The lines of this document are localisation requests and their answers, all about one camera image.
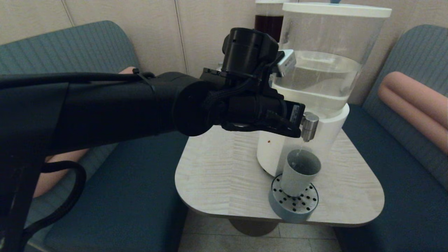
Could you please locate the metal dispenser tap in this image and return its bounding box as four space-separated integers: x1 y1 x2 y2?
301 112 320 142

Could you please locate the grey-blue plastic cup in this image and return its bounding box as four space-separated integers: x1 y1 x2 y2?
280 149 322 197

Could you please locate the clear water dispenser white base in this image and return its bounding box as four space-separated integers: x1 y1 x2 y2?
256 2 393 177

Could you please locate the large blue drip tray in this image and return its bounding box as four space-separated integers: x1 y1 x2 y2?
268 174 319 224

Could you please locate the teal upholstered booth bench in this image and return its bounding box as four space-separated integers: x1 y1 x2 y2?
0 20 190 252
334 24 448 252

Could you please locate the pink cylindrical bolster cushion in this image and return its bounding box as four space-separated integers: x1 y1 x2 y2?
33 66 137 198
377 71 448 155

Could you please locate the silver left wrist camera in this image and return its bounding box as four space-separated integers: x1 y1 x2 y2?
275 49 298 78

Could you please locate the brass table pedestal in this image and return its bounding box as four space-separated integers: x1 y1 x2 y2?
227 216 281 237

